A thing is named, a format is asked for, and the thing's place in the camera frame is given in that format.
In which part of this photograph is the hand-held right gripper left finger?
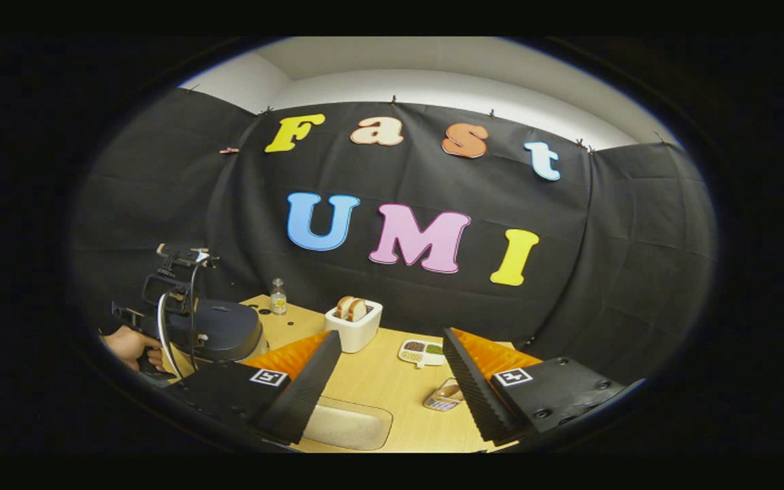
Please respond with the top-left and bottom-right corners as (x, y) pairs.
(164, 330), (343, 446)

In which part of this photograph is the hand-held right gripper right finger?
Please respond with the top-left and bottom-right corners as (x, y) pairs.
(442, 327), (638, 446)

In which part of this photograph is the metal wire chopstick holder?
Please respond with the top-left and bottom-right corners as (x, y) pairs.
(423, 378), (464, 412)

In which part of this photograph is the clear tray of rice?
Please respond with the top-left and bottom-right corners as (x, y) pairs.
(301, 397), (393, 451)

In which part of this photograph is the dark rice cooker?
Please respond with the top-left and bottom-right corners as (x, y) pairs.
(167, 299), (265, 363)

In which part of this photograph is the white divided grain dish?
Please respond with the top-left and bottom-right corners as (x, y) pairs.
(398, 339), (447, 369)

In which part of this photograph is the white toaster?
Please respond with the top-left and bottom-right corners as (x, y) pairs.
(325, 299), (384, 354)

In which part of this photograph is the black backdrop cloth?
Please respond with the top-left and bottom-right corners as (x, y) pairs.
(72, 88), (716, 382)

